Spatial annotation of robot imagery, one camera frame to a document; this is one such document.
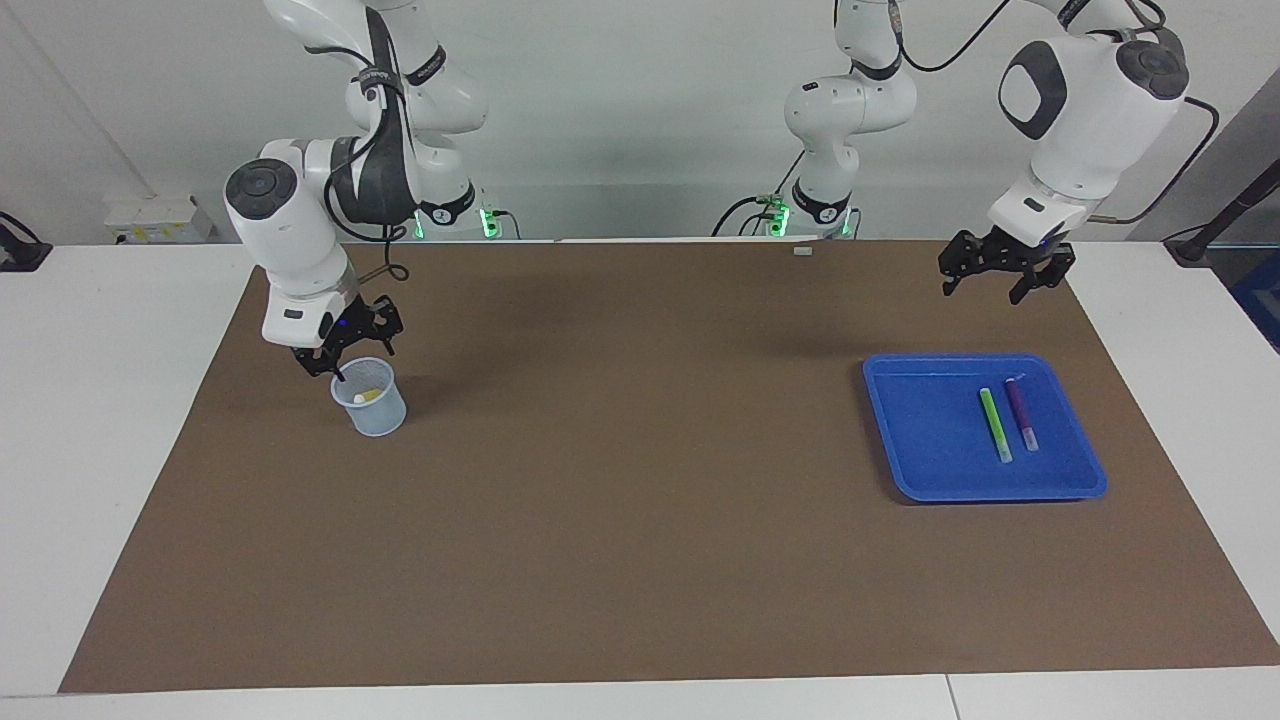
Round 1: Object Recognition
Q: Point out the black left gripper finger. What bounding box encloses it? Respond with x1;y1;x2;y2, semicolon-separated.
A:
1008;258;1076;306
937;232;986;297

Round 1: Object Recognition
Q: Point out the green highlighter pen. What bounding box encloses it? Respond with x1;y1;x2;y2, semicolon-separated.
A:
979;388;1013;464

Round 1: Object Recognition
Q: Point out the translucent plastic cup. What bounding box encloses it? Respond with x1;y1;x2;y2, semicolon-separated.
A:
331;357;408;438

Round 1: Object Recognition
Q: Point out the purple highlighter pen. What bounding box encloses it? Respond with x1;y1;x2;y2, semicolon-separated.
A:
1003;375;1040;452

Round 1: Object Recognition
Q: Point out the black stand pole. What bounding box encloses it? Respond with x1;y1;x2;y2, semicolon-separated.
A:
1163;160;1280;266

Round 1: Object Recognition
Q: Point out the blue plastic tray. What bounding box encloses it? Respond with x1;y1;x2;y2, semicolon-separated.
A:
863;352;1109;503

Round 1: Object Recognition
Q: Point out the blue crate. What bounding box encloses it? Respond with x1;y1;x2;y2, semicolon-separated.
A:
1232;250;1280;353

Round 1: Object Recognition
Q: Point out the brown table mat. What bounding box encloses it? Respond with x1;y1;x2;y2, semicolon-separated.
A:
58;240;1280;694

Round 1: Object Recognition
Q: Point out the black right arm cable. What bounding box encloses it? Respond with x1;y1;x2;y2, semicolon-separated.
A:
305;0;441;286

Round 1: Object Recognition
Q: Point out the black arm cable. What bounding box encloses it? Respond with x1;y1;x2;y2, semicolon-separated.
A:
885;0;1221;226
305;0;441;286

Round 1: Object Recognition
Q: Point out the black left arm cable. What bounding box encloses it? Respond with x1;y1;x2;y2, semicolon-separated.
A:
885;0;1221;226

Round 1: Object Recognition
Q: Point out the white wall socket box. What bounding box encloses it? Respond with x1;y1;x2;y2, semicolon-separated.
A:
104;195;213;246

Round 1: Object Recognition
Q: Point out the black base cable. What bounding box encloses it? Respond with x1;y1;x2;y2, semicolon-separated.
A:
712;150;806;238

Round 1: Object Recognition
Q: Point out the black clamp mount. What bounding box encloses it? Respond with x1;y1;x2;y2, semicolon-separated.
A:
0;212;53;273

